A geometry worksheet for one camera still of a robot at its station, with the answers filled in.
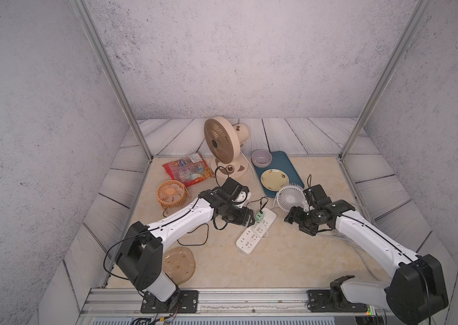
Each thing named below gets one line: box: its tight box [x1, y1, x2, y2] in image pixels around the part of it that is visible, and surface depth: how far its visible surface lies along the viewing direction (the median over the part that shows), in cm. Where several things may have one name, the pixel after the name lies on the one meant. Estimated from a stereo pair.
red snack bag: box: [162, 152, 215, 188], surface depth 110 cm
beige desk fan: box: [203, 115, 251, 179], surface depth 98 cm
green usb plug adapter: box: [254, 211, 265, 224], surface depth 91 cm
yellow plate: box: [260, 168, 290, 192], surface depth 112 cm
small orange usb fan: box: [156, 180, 192, 209], surface depth 97 cm
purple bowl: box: [251, 148, 274, 168], surface depth 117 cm
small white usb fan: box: [276, 182, 306, 212], surface depth 95 cm
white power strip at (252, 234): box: [235, 207, 278, 255], surface depth 89 cm
